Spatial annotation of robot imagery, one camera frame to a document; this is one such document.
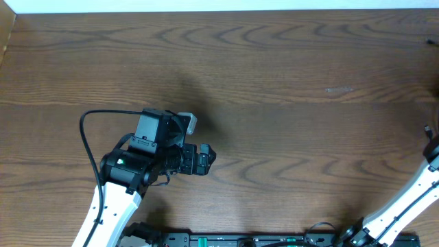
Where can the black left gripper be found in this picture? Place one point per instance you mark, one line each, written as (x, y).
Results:
(203, 165)

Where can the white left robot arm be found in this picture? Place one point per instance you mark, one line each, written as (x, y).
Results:
(156, 148)

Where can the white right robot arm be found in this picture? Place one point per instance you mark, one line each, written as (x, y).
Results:
(383, 226)

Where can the brown cardboard panel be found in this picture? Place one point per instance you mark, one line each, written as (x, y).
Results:
(7, 20)

